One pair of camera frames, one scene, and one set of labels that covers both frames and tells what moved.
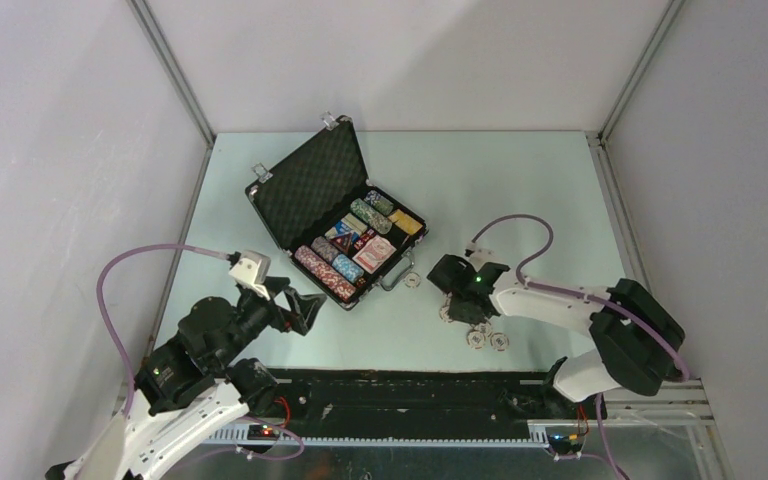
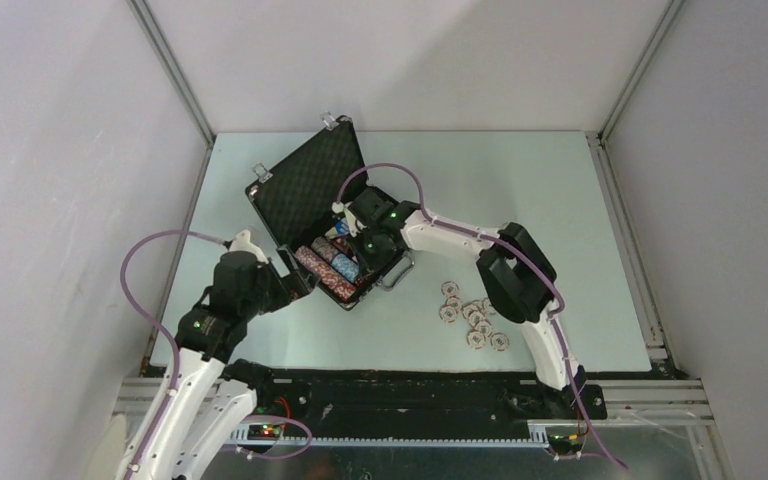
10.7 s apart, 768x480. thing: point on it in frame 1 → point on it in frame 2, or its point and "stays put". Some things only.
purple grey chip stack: (325, 248) stays put
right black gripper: (458, 314) → (368, 263)
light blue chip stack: (348, 268) stays put
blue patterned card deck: (348, 225) stays put
